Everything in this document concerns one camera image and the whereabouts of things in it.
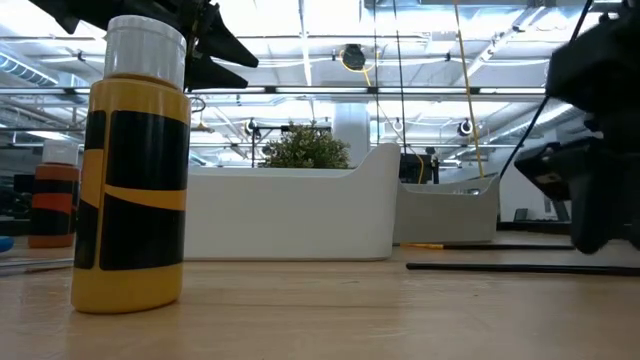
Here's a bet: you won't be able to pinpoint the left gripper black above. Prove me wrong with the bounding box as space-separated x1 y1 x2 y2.
27 0 260 92

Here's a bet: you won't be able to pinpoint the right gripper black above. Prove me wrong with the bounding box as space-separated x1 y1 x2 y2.
569 112 640 256

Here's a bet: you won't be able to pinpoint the black paintbrush yellow end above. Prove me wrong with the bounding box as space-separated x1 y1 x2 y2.
399 242 576 251

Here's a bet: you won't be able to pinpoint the long black paintbrush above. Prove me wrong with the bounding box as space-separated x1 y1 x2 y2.
405 262 640 277

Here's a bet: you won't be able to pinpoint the grey plastic bin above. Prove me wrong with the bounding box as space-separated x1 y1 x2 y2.
392 173 501 245

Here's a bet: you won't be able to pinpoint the yellow paint bottle white cap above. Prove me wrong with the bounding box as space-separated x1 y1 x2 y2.
70 15 192 315

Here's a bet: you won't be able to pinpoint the orange paint bottle white cap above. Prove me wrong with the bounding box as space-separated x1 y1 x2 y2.
27 139 81 250

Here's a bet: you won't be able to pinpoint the blue handled scissors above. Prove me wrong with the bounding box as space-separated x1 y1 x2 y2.
0 235 75 277

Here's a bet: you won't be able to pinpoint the small green potted plant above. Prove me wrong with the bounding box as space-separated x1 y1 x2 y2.
259 124 351 170

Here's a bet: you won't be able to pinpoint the white building column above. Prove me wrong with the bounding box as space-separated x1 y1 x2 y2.
332 102 372 169

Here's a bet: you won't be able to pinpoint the white plastic bin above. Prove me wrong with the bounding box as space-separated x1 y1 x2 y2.
183 142 402 262

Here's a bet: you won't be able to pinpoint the small black monitor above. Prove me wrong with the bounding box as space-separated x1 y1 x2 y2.
13 173 35 197

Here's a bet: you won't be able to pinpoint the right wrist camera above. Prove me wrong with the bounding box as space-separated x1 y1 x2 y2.
513 141 575 202

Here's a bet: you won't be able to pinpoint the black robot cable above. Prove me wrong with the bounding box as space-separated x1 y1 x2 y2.
498 0 596 180

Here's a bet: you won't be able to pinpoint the yellow hanging cable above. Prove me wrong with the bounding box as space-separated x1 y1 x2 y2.
452 0 486 180

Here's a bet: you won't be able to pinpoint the black hanging cable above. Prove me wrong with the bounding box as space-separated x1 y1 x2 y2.
392 0 407 151

